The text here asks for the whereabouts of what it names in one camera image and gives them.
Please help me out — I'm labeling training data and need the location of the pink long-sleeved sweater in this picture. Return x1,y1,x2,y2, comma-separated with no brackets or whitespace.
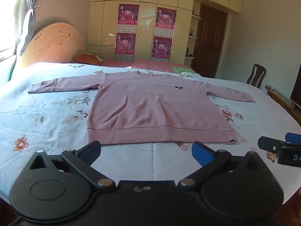
28,71,256,145

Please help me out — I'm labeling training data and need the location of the purple wall poster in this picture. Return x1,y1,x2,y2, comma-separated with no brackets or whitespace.
117,4,140,33
115,32,136,61
155,7,177,36
151,36,173,62

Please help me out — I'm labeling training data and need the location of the green cloth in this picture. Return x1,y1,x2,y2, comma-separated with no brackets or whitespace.
172,66,192,73

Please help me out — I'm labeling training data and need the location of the orange striped pillow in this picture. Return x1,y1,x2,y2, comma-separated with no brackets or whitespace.
74,53,105,65

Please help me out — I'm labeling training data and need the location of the dark wooden chair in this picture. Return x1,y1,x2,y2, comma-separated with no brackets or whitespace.
246,63,267,89

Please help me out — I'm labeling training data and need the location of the wooden side cabinet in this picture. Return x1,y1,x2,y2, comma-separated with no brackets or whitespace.
265,85,301,114

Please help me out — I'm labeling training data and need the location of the bright window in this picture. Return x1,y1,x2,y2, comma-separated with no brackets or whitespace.
0,0,20,60

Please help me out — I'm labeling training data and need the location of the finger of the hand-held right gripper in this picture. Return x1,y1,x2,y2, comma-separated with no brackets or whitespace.
285,133,301,144
258,136,286,157

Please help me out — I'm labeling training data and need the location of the cream arched bed headboard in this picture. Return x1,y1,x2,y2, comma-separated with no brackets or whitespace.
11,22,84,77

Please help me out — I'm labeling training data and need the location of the dark flat screen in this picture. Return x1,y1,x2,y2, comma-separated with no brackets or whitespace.
289,59,301,111

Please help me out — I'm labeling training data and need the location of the open corner shelf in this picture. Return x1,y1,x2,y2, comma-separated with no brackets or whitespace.
185,9,202,59

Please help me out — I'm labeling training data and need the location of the dark brown wooden door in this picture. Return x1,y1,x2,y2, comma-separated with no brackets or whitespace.
190,3,228,79

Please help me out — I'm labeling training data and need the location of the red checked blanket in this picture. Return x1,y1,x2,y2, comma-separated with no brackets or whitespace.
100,59,196,74

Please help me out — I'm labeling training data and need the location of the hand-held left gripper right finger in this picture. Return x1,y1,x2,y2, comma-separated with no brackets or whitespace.
177,141,267,191

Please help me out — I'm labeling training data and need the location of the grey tied-back curtain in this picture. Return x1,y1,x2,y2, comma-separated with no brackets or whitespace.
16,0,41,56

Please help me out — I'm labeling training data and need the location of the cream built-in wardrobe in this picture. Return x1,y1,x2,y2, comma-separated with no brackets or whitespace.
88,0,243,64

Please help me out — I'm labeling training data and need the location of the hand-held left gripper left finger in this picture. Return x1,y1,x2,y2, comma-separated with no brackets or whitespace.
29,140,116,191

